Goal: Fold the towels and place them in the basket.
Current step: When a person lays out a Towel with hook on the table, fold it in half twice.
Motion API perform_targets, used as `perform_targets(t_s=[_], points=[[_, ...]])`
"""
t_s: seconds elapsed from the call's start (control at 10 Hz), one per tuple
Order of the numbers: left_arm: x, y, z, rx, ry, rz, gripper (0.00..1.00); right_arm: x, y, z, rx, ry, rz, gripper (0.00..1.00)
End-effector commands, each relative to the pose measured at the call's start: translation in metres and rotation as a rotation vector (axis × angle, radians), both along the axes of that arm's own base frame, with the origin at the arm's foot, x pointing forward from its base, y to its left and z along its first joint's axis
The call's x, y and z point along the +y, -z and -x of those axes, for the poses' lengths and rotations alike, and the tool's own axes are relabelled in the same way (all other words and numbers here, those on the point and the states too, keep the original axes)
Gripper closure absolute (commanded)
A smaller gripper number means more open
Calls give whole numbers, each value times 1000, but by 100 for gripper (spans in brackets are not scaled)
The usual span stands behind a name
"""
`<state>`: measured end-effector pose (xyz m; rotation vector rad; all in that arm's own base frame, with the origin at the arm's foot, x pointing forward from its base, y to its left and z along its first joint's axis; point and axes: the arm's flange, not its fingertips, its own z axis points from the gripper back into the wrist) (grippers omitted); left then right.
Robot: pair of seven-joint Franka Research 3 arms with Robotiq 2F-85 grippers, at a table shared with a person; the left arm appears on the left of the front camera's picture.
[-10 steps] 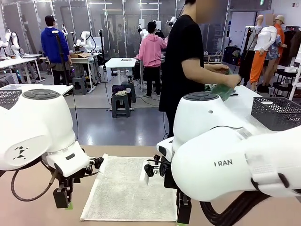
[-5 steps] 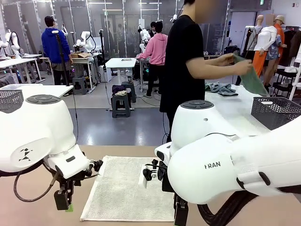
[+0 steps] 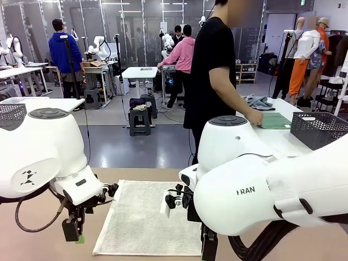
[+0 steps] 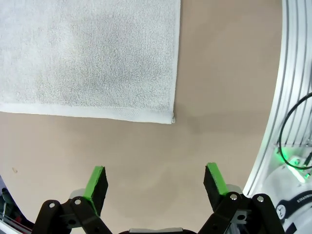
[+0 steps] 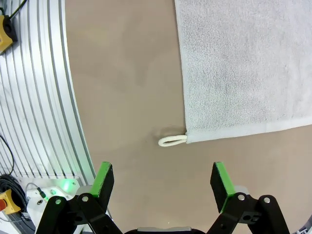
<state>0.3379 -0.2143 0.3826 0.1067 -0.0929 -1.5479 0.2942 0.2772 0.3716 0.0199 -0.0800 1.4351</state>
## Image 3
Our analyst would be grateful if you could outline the person's right hand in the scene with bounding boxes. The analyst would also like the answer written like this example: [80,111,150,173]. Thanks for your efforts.
[245,108,264,128]

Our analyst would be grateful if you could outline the blue-grey cloth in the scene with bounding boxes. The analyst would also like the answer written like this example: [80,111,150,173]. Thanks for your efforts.
[240,94,277,111]

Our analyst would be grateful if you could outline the open cardboard box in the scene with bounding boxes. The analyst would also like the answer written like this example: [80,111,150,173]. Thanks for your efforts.
[80,60,107,68]

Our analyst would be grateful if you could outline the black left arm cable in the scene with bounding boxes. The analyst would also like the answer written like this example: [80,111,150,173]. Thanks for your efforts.
[15,190,69,240]

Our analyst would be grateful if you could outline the black bags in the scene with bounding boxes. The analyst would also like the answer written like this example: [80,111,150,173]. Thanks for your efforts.
[257,53,278,76]

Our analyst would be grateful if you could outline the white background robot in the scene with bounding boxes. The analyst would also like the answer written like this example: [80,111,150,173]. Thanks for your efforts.
[160,33,175,59]
[0,33,26,69]
[87,35,112,62]

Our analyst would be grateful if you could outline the wooden shoe shelf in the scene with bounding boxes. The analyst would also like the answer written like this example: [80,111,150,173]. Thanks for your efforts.
[235,63,258,84]

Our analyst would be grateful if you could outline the long white workbench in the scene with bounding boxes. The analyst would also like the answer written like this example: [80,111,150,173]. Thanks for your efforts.
[0,61,50,97]

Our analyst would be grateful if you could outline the dark hanging clothes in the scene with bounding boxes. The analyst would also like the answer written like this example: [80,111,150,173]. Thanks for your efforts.
[325,29,348,78]

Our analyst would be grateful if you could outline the dark purple cloth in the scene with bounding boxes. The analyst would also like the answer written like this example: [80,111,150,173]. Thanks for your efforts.
[129,97,147,109]

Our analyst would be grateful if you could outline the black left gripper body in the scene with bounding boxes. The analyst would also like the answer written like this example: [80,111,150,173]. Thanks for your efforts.
[65,198,95,221]

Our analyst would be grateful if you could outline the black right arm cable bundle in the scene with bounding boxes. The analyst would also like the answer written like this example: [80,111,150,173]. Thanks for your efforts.
[227,214,348,261]

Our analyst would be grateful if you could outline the grey metal desk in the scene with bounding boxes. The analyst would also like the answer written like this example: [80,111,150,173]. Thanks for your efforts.
[78,65,116,105]

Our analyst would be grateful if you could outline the green towel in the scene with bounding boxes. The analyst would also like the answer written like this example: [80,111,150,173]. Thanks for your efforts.
[257,112,294,130]

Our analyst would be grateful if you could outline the white height-adjustable desk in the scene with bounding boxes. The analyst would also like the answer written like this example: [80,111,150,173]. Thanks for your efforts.
[121,66,159,129]

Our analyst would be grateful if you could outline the mannequin with white top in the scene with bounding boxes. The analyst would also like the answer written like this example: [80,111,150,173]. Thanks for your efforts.
[293,15,328,107]

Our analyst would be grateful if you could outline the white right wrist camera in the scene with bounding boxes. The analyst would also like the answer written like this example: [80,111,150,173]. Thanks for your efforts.
[159,183,196,219]

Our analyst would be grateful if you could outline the grey plastic basket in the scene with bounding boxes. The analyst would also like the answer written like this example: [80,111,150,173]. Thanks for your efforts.
[0,103,28,132]
[289,111,348,151]

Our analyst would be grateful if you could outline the grey plastic stool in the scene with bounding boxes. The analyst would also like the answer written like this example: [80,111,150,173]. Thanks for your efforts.
[128,108,152,137]
[83,87,103,110]
[140,94,158,119]

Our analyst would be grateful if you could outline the white metal rack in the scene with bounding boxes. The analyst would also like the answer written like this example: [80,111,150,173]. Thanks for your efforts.
[330,51,348,117]

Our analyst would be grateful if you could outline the black tripod stand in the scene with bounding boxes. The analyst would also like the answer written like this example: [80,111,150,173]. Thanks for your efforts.
[272,29,296,99]

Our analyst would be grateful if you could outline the mannequin with orange shirt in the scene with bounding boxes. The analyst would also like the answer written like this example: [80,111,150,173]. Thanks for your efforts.
[316,16,333,79]

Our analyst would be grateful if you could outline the person in blue hoodie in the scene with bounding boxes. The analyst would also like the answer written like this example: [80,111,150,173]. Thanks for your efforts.
[48,18,85,99]

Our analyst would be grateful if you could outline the black camera pole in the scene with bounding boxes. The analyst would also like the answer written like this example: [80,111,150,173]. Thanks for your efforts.
[114,34,125,82]

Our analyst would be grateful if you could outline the person in pink hoodie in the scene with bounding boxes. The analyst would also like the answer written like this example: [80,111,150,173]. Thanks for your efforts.
[157,24,197,111]

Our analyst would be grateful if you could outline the background person in black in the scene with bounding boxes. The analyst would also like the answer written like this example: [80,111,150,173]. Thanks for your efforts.
[172,24,185,46]

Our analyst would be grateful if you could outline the white terry towel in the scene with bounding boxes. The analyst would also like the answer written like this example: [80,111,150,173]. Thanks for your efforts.
[91,178,203,257]

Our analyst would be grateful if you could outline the person's right forearm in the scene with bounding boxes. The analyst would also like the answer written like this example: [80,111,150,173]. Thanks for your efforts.
[211,78,252,122]

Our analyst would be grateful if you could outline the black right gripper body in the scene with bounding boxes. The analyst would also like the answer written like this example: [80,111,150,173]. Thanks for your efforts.
[187,200,219,243]

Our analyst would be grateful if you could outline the black tripod pole white head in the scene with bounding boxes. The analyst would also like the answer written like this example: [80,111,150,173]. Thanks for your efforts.
[60,34,81,100]

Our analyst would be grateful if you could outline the person in black t-shirt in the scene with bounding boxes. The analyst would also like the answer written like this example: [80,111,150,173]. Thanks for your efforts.
[183,0,264,165]

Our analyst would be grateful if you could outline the black rolling cart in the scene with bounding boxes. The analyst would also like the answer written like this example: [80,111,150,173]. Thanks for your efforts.
[312,78,348,115]

